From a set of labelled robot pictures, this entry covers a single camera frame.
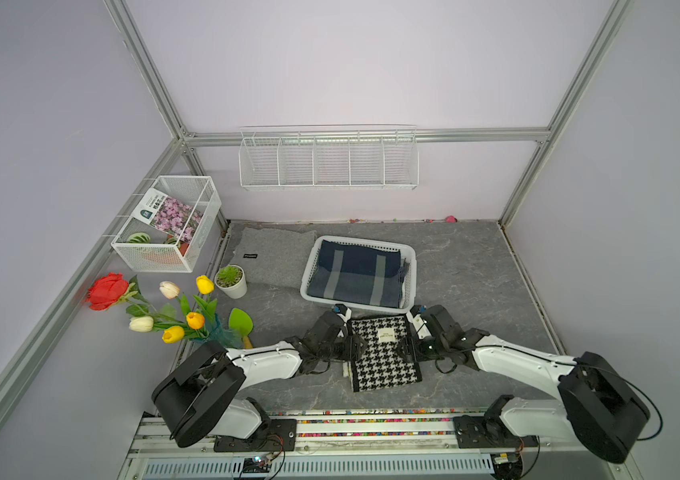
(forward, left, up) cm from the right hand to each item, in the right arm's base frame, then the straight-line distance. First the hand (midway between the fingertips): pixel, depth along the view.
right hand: (403, 347), depth 87 cm
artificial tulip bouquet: (-1, +56, +22) cm, 60 cm away
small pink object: (+56, -27, -3) cm, 62 cm away
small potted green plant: (+20, +53, +6) cm, 57 cm away
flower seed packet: (+22, +61, +33) cm, 73 cm away
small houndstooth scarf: (-6, +7, +3) cm, 10 cm away
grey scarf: (+34, +43, +1) cm, 55 cm away
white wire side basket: (+18, +61, +29) cm, 70 cm away
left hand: (0, +13, +1) cm, 13 cm away
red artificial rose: (-2, +64, +35) cm, 73 cm away
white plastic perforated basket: (+19, -3, +7) cm, 20 cm away
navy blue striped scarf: (+22, +13, +6) cm, 26 cm away
